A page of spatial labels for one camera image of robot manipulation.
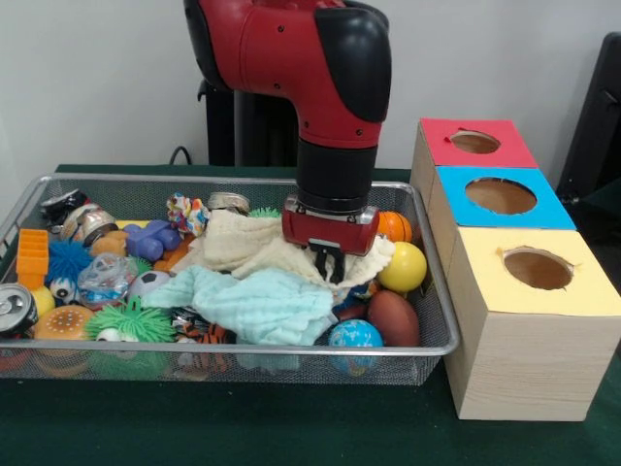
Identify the dark green table cloth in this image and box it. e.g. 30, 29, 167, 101
0, 163, 621, 466

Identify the yellow ball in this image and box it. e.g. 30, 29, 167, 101
376, 241, 429, 294

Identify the toy burger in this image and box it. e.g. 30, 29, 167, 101
33, 304, 96, 341

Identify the brown toy football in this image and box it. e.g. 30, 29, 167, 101
367, 289, 421, 348

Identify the orange toy basketball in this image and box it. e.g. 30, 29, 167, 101
376, 211, 413, 244

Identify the wire mesh bin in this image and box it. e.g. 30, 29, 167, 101
0, 173, 461, 387

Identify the cream waffle cloth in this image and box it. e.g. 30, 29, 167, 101
186, 212, 397, 292

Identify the blue globe ball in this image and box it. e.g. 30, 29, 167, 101
328, 318, 384, 349

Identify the green spiky toy with eyes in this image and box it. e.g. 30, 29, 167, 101
85, 295, 176, 344

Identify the black chair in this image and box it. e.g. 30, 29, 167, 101
556, 31, 621, 200

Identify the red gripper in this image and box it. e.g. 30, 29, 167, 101
280, 193, 380, 285

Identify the orange plush toy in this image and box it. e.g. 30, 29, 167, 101
89, 230, 130, 257

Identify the wooden box with three holes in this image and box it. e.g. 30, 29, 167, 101
409, 117, 621, 421

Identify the light blue waffle cloth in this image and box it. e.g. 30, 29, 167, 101
143, 265, 339, 347

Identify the silver drink can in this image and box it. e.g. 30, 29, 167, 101
0, 283, 40, 339

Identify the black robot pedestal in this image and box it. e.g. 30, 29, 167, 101
197, 80, 302, 169

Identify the blue spiky ball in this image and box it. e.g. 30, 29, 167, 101
46, 239, 94, 285

